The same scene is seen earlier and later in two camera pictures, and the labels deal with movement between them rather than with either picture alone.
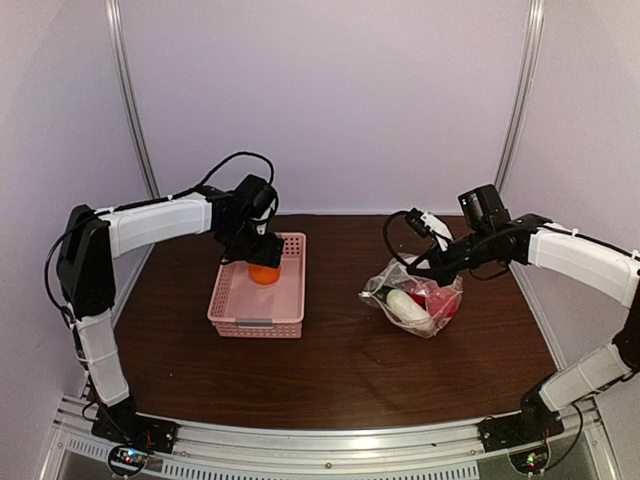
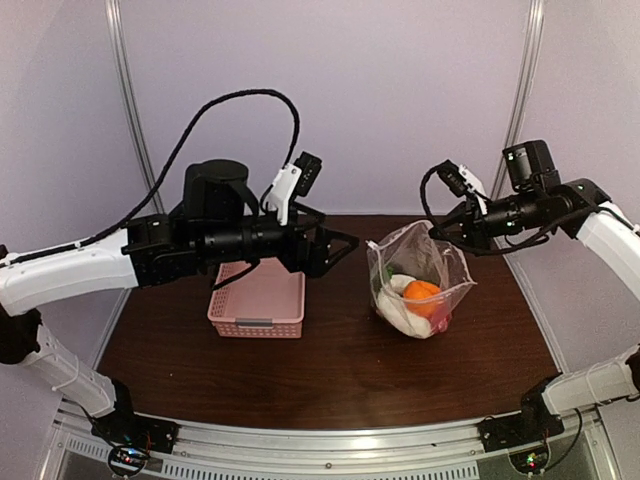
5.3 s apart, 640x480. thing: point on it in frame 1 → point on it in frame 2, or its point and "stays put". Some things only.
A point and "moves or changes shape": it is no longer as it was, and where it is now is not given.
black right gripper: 437,261 → 474,233
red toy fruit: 440,302 → 439,322
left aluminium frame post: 133,110 stays put
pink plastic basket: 242,307 stays put
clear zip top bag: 415,304 moves or changes shape
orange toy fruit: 264,275 → 420,297
